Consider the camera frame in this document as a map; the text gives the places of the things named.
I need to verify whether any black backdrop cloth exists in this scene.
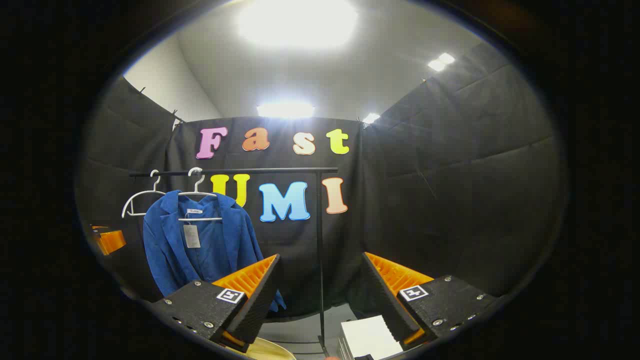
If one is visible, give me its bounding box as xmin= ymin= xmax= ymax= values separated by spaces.
xmin=75 ymin=42 xmax=568 ymax=321

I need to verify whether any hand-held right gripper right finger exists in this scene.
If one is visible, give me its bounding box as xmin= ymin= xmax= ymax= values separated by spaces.
xmin=359 ymin=251 xmax=498 ymax=351

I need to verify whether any white cabinet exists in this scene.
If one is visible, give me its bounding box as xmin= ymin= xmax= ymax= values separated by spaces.
xmin=339 ymin=315 xmax=404 ymax=360

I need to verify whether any blue corduroy jacket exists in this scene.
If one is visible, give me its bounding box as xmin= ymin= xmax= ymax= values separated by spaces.
xmin=143 ymin=190 xmax=287 ymax=313

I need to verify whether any white plastic hanger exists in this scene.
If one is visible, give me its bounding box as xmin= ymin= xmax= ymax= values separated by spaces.
xmin=177 ymin=167 xmax=223 ymax=222
xmin=121 ymin=169 xmax=168 ymax=219

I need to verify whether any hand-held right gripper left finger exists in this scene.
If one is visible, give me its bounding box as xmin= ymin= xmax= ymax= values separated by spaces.
xmin=150 ymin=254 xmax=283 ymax=354

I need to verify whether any black metal clothes rack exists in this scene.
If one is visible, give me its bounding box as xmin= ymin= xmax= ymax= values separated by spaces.
xmin=129 ymin=167 xmax=341 ymax=358

